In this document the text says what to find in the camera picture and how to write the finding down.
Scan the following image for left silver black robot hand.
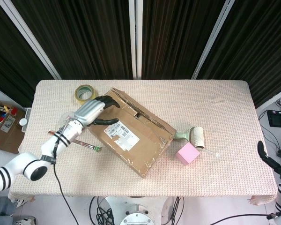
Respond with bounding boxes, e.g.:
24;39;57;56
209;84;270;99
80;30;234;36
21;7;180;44
74;95;121;127

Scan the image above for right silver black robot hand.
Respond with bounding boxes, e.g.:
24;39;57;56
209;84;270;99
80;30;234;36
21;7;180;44
257;140;281;185

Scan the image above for brown cardboard box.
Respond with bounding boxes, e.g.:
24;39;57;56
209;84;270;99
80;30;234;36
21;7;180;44
86;88;177;179

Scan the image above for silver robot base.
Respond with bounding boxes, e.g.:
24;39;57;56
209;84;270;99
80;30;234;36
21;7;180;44
103;196;174;225

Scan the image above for open cardboard box with labels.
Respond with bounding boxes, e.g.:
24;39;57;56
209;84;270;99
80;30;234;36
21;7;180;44
0;100;26;154

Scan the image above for yellow packing tape roll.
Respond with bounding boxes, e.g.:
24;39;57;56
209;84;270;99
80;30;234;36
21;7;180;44
74;84;98;104

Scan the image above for clear jar of clips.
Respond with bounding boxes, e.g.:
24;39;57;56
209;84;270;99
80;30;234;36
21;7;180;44
60;112;76;125

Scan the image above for black electronic device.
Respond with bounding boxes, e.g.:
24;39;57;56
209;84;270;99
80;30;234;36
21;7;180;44
266;110;281;128

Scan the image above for clear plastic tube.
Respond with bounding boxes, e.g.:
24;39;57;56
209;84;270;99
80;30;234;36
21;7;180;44
197;146;220;158

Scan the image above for dark curtain panel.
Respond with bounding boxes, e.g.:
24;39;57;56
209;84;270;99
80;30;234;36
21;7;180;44
0;0;58;107
141;0;227;80
198;0;281;108
10;0;133;80

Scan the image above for pink foam cube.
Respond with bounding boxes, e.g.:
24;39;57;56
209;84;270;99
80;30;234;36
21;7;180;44
177;142;200;166

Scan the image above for pink waffle tablecloth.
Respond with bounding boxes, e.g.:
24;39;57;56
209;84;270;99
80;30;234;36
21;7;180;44
8;79;279;204

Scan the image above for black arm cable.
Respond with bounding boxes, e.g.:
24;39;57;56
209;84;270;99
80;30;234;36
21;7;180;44
210;205;281;225
52;163;78;225

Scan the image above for green handled lint roller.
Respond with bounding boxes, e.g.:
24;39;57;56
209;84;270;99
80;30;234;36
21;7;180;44
174;126;206;150

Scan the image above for white frame post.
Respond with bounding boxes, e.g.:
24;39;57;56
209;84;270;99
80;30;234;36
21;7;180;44
128;0;143;79
0;0;62;80
191;0;237;80

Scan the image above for black cable bundle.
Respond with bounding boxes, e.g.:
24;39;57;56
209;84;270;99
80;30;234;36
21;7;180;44
89;196;116;225

